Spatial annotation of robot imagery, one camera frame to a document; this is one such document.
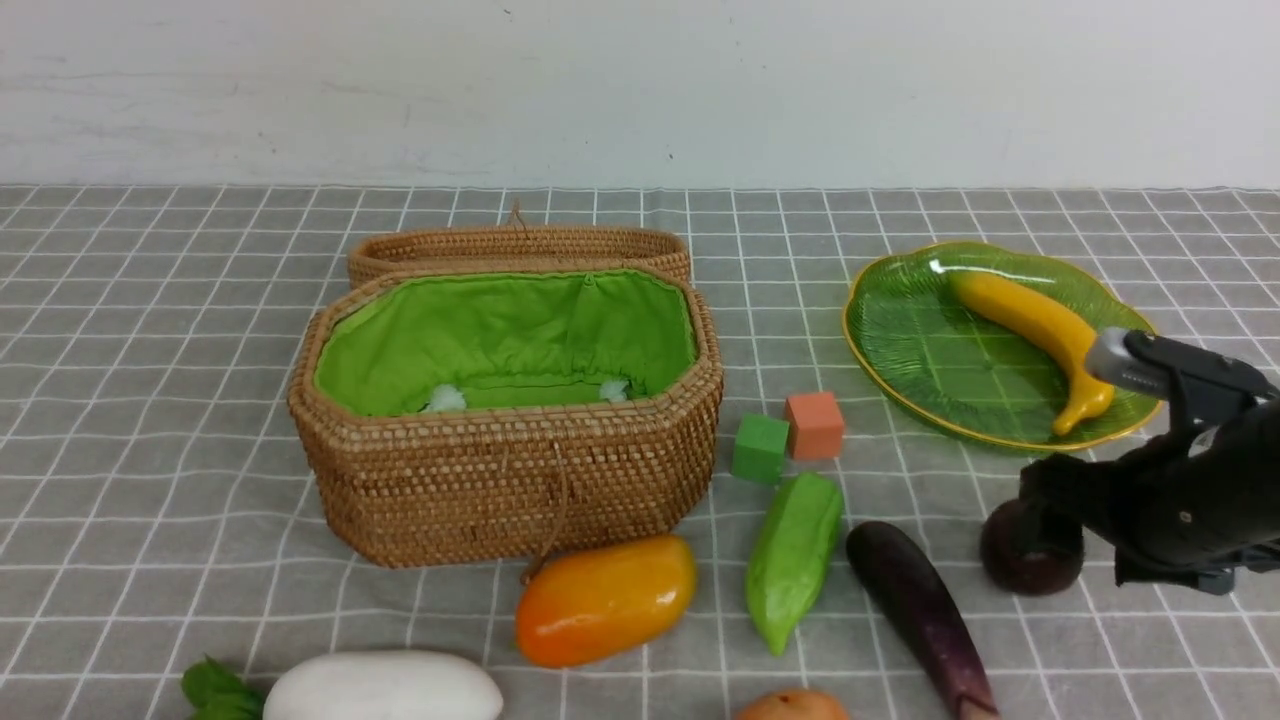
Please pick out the woven wicker basket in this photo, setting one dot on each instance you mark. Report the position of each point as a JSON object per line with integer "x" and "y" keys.
{"x": 499, "y": 410}

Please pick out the orange foam cube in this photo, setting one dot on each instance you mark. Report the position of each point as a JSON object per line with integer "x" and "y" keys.
{"x": 817, "y": 426}

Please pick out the green foam cube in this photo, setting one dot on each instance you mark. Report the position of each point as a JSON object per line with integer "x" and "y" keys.
{"x": 760, "y": 448}

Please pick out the brown toy potato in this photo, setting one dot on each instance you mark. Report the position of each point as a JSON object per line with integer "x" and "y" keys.
{"x": 794, "y": 703}

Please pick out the dark purple toy plum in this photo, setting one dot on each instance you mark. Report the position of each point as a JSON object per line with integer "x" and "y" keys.
{"x": 1031, "y": 550}

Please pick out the white radish with leaves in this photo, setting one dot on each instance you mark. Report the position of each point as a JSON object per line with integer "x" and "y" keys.
{"x": 379, "y": 684}

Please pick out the green glass leaf plate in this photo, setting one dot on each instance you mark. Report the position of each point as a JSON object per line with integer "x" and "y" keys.
{"x": 973, "y": 377}

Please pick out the purple toy eggplant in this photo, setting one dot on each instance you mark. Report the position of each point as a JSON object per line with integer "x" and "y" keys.
{"x": 901, "y": 579}

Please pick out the woven wicker basket lid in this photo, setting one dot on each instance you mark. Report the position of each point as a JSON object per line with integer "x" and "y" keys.
{"x": 516, "y": 240}

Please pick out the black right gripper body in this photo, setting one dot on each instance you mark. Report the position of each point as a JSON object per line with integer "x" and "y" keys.
{"x": 1189, "y": 508}

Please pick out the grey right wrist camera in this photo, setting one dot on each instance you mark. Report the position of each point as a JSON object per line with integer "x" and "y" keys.
{"x": 1202, "y": 388}

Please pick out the orange yellow toy mango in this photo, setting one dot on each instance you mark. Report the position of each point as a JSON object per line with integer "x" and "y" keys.
{"x": 587, "y": 606}

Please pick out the green toy pepper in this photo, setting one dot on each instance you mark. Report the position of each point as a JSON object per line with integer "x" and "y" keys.
{"x": 788, "y": 564}

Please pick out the yellow toy banana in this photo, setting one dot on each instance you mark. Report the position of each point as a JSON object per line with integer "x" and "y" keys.
{"x": 1053, "y": 328}

